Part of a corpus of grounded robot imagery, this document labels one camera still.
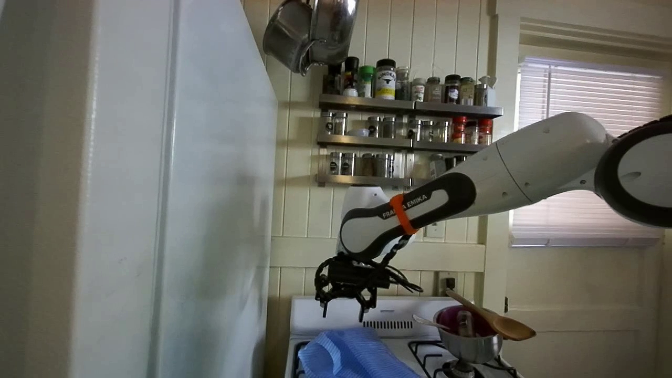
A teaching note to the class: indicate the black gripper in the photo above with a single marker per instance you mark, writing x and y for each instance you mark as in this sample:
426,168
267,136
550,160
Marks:
346,278

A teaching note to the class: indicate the blue striped fabric cloth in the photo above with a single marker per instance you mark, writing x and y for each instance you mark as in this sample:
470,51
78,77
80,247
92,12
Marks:
351,354

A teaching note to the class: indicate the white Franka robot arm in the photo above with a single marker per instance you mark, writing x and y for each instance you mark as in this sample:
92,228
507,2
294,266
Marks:
546,158

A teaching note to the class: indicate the white gas stove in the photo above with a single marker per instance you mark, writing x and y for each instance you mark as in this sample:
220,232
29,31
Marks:
407,324

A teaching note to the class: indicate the steel pot on stove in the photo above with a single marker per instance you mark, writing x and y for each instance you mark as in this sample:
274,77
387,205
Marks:
468,334

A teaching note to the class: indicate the wooden spoon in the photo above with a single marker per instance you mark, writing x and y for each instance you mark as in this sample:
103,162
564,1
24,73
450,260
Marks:
504,326

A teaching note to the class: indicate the metal spice rack shelf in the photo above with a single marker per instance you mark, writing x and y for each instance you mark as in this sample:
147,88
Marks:
395,143

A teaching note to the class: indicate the white refrigerator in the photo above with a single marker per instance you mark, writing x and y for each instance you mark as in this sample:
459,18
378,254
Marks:
138,152

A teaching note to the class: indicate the hanging steel pots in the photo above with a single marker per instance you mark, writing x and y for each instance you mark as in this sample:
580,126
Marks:
310,32

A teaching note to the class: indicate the white window blind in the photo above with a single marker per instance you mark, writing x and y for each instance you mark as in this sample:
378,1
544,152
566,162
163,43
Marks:
621,101

